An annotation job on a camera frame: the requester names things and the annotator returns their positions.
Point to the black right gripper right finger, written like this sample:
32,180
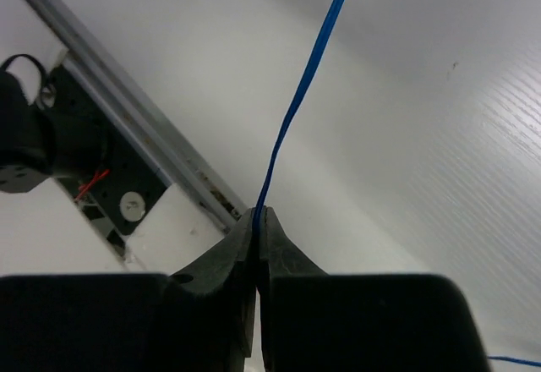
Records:
314,321

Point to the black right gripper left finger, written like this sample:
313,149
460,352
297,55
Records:
200,318

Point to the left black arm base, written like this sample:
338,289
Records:
52,129

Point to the aluminium front rail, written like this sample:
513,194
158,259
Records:
142,123

